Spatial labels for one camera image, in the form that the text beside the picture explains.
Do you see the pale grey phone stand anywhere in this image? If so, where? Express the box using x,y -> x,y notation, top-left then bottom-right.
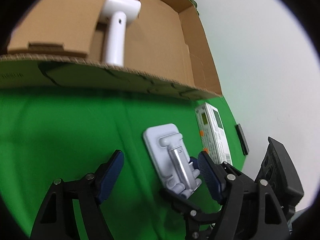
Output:
143,123 -> 202,199

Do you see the black flat object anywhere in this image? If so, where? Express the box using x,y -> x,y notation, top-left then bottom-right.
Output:
236,123 -> 250,155

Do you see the long brown cardboard box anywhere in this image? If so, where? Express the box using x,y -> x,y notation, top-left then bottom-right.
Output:
7,0 -> 118,60

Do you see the green tablecloth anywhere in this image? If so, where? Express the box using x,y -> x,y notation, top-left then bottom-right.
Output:
0,84 -> 247,240

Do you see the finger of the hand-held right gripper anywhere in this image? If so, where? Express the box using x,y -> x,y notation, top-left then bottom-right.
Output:
189,157 -> 200,171
159,189 -> 218,240

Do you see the white hair dryer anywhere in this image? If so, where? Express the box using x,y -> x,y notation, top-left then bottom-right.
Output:
100,0 -> 142,67

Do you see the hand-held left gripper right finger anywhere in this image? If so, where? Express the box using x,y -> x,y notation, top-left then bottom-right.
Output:
197,151 -> 292,240

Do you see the large cardboard box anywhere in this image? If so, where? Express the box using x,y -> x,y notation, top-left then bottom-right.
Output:
0,0 -> 223,99

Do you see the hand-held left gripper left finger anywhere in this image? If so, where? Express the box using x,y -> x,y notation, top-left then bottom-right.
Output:
30,149 -> 125,240

